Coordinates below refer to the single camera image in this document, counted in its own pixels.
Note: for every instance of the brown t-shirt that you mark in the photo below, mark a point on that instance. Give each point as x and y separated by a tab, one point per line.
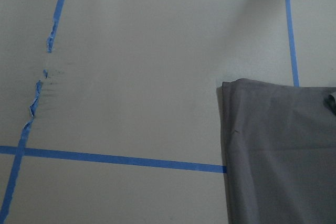
279	148

